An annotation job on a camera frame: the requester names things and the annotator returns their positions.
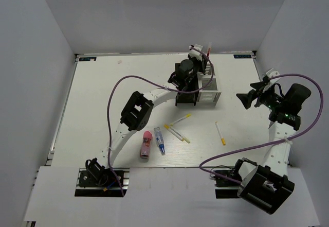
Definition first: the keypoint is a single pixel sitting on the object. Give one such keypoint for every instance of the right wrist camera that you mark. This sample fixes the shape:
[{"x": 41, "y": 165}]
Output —
[{"x": 269, "y": 75}]

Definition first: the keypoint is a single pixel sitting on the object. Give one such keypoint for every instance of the right blue table label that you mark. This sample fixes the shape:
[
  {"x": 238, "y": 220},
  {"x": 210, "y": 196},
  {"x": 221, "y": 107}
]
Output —
[{"x": 242, "y": 56}]

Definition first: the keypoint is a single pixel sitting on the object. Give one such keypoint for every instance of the left blue table label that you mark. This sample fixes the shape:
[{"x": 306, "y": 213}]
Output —
[{"x": 87, "y": 59}]

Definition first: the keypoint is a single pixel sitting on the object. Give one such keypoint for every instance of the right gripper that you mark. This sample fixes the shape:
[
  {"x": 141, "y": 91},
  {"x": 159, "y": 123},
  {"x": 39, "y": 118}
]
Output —
[{"x": 247, "y": 99}]

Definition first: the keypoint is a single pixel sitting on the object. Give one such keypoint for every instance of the yellow white pen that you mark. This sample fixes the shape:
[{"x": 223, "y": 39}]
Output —
[{"x": 220, "y": 133}]

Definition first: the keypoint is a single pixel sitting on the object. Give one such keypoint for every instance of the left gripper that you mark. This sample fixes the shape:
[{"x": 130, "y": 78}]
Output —
[{"x": 202, "y": 64}]

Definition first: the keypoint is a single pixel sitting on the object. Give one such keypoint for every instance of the white slotted pen holder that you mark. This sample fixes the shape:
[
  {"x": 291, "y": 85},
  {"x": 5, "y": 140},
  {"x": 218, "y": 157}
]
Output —
[{"x": 211, "y": 91}]

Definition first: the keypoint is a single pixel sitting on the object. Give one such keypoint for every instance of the yellow capped white marker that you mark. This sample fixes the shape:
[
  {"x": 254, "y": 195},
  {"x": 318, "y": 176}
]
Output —
[{"x": 180, "y": 119}]

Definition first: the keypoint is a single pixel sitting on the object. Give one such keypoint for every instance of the blue correction tape pen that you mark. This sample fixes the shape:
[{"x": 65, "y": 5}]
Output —
[{"x": 159, "y": 140}]

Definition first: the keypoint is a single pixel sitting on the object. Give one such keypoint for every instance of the blue table label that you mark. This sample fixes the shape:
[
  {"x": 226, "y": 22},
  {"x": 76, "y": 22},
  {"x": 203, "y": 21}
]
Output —
[
  {"x": 242, "y": 56},
  {"x": 87, "y": 59}
]

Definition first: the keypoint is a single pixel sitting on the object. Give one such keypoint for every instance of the black slotted pen holder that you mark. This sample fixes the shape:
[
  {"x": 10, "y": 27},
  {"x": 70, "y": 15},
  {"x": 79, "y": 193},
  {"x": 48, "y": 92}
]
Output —
[{"x": 192, "y": 86}]

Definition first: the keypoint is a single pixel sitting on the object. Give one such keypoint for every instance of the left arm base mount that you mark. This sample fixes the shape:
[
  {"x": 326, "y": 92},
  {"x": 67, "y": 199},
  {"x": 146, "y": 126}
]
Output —
[{"x": 87, "y": 187}]

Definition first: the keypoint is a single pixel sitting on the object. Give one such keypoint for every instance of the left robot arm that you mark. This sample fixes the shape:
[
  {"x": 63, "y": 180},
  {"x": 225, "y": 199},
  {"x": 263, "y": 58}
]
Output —
[{"x": 137, "y": 111}]

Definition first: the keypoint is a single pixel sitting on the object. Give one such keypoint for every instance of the pink glue stick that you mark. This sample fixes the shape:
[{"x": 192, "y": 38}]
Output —
[{"x": 146, "y": 145}]

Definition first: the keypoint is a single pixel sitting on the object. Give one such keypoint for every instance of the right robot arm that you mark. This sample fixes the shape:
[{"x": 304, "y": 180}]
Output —
[{"x": 266, "y": 185}]

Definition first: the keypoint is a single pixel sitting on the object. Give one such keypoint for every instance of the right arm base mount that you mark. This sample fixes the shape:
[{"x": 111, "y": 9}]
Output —
[{"x": 225, "y": 189}]

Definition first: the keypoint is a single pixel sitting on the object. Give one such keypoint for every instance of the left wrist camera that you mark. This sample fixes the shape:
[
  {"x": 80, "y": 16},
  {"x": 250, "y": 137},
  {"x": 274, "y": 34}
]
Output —
[{"x": 195, "y": 52}]

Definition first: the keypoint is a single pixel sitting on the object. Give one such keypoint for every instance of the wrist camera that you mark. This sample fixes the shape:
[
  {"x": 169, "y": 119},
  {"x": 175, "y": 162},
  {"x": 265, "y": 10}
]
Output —
[
  {"x": 195, "y": 52},
  {"x": 269, "y": 75}
]

